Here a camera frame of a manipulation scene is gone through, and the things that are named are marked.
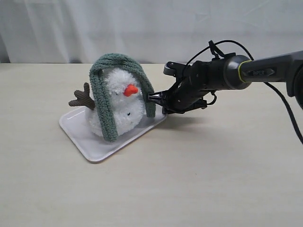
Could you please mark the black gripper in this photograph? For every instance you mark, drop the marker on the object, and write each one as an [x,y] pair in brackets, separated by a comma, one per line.
[187,92]

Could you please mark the white plush snowman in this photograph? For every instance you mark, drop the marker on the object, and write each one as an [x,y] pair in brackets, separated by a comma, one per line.
[126,101]

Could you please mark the green knitted scarf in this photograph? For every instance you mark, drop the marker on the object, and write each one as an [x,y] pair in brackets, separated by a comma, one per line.
[101,93]

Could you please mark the white rectangular tray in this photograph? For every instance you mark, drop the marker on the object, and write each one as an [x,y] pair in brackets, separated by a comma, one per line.
[94,148]

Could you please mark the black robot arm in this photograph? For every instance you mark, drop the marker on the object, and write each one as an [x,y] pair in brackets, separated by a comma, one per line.
[232,72]

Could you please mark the white backdrop curtain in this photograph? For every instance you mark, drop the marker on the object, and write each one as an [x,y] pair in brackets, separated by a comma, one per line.
[152,31]

